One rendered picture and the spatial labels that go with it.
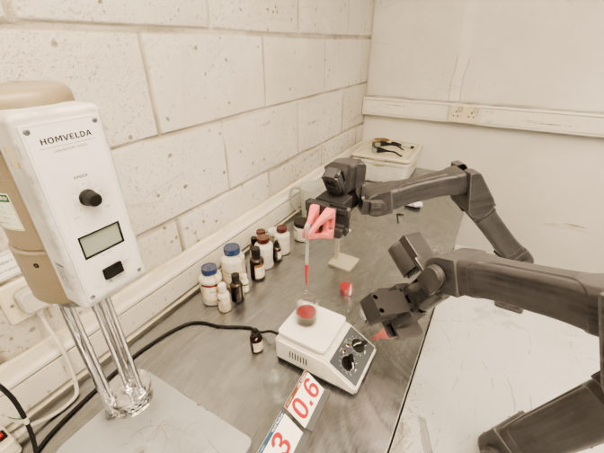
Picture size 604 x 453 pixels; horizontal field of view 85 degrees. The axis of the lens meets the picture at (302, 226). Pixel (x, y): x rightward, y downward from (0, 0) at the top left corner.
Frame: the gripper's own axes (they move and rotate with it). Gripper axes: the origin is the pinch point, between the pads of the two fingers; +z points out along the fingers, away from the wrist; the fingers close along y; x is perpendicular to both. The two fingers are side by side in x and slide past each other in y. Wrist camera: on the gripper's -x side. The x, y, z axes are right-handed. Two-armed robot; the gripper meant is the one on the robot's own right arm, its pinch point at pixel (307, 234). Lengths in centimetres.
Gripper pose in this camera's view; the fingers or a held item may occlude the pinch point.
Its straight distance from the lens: 65.2
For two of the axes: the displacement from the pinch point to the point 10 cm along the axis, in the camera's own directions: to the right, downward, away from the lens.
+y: 8.6, 2.5, -4.4
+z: -5.1, 4.2, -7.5
